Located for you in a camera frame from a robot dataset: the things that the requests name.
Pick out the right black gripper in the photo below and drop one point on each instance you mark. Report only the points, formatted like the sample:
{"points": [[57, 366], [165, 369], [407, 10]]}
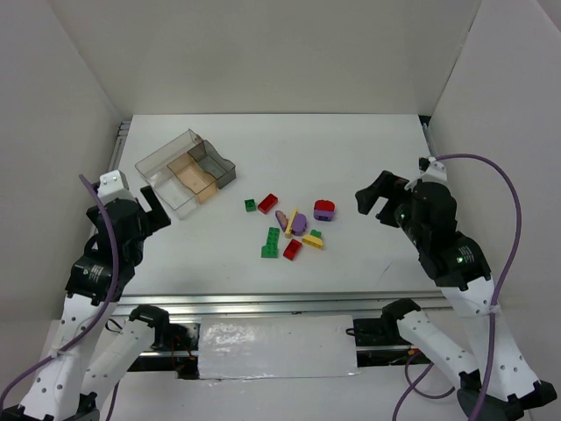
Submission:
{"points": [[386, 203]]}

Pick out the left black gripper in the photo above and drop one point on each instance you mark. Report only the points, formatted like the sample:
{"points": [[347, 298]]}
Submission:
{"points": [[143, 217]]}

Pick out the red rounded lego block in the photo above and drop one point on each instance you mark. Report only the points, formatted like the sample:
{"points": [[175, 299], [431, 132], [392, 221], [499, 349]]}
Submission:
{"points": [[324, 205]]}

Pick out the yellow curved lego brick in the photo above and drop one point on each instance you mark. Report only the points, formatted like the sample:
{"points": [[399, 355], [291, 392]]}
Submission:
{"points": [[312, 240]]}

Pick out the small green square lego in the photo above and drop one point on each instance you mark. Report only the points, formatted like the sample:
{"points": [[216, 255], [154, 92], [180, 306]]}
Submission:
{"points": [[250, 205]]}

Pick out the red curved lego brick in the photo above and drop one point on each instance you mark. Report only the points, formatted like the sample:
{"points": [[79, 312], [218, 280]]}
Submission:
{"points": [[292, 249]]}

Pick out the red rectangular lego brick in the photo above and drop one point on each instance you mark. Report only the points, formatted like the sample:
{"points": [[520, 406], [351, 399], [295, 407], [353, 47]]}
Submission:
{"points": [[268, 203]]}

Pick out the green long lego brick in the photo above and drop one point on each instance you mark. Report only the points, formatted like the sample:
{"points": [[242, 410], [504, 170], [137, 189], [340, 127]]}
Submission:
{"points": [[270, 249]]}

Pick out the purple curved lego base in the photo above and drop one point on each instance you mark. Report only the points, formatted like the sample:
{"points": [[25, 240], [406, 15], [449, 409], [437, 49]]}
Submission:
{"points": [[323, 215]]}

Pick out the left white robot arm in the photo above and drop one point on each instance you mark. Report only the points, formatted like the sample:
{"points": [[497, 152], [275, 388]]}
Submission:
{"points": [[70, 383]]}

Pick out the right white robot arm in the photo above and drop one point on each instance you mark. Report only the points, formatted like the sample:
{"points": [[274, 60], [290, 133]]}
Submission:
{"points": [[492, 379]]}

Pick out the clear plastic bin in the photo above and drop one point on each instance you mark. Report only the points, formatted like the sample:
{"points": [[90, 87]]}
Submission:
{"points": [[154, 171]]}

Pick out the orange plastic bin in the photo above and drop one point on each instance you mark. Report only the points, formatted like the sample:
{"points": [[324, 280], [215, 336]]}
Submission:
{"points": [[202, 184]]}

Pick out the grey smoked plastic bin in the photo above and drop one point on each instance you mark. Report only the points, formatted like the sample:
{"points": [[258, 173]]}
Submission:
{"points": [[210, 161]]}

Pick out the purple rounded lego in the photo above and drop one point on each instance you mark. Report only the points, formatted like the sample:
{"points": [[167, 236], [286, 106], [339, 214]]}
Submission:
{"points": [[299, 224]]}

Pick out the yellow flat lego plate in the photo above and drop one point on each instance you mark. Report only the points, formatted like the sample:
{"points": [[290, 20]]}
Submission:
{"points": [[289, 227]]}

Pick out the purple patterned wedge lego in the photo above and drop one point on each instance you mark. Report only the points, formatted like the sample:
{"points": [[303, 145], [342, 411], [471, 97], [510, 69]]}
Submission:
{"points": [[281, 219]]}

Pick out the white foil tape panel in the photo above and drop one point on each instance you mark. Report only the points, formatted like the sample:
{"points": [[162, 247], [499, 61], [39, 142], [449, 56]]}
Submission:
{"points": [[282, 347]]}

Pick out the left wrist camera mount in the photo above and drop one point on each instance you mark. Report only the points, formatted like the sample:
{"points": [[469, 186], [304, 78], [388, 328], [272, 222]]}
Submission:
{"points": [[113, 185]]}

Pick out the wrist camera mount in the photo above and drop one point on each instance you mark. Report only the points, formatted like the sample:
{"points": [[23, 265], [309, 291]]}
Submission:
{"points": [[113, 185], [430, 170]]}

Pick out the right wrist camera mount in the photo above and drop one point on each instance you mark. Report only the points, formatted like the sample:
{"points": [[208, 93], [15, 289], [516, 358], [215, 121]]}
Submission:
{"points": [[430, 170]]}

